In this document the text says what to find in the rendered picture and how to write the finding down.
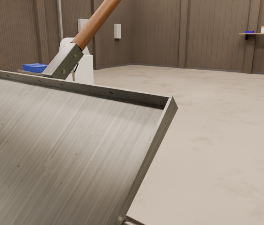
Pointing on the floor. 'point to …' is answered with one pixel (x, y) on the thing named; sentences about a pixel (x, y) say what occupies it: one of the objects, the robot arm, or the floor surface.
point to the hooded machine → (81, 69)
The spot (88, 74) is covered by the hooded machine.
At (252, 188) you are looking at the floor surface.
